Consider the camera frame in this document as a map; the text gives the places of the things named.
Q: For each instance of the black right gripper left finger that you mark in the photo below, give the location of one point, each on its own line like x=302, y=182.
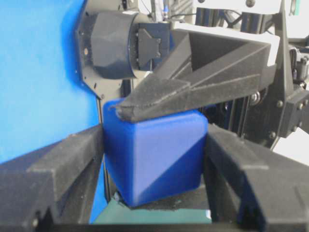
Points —
x=56, y=182

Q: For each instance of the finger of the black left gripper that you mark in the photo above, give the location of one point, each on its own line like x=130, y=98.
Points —
x=207, y=65

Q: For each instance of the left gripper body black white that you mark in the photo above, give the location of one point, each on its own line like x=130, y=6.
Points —
x=279, y=109

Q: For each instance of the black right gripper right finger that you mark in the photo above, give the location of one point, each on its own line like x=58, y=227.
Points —
x=253, y=186

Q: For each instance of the blue block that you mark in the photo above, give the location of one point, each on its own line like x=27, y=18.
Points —
x=154, y=159

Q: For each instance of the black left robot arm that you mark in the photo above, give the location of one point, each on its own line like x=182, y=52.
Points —
x=118, y=45

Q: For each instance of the green backdrop sheet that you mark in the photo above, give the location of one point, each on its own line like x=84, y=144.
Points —
x=190, y=207

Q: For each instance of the blue table mat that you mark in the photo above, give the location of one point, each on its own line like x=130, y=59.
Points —
x=42, y=97

